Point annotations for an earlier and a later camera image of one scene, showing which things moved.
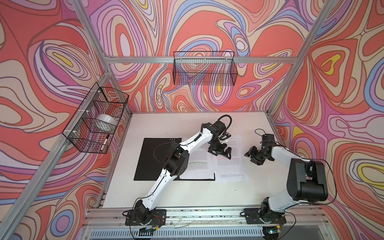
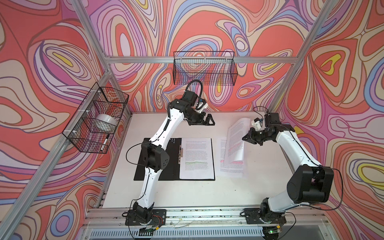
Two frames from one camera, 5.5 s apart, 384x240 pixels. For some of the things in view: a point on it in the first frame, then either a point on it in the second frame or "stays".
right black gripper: (251, 152) -> (250, 137)
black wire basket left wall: (94, 125) stays
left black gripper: (222, 151) -> (200, 120)
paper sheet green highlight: (200, 164) stays
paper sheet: (235, 169) -> (234, 148)
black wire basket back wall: (204, 68) stays
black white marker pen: (104, 142) stays
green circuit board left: (146, 231) stays
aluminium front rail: (293, 217) stays
